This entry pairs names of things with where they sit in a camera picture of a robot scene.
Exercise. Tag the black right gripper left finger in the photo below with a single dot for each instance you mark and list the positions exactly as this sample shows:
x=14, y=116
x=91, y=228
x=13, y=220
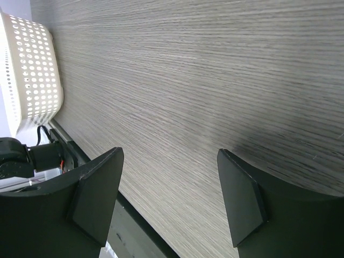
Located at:
x=66, y=216

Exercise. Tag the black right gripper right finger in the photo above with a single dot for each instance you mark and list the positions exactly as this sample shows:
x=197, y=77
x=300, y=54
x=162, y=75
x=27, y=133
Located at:
x=269, y=217

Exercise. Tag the white perforated plastic basket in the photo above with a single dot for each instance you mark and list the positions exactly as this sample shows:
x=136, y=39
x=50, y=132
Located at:
x=30, y=80

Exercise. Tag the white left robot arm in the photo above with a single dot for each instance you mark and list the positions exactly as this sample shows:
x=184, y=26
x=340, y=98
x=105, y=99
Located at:
x=19, y=160

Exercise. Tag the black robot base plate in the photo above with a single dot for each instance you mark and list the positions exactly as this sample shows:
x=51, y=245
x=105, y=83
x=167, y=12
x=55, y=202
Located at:
x=130, y=235

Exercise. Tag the aluminium frame rail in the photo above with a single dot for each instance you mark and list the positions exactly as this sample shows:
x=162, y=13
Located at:
x=64, y=135

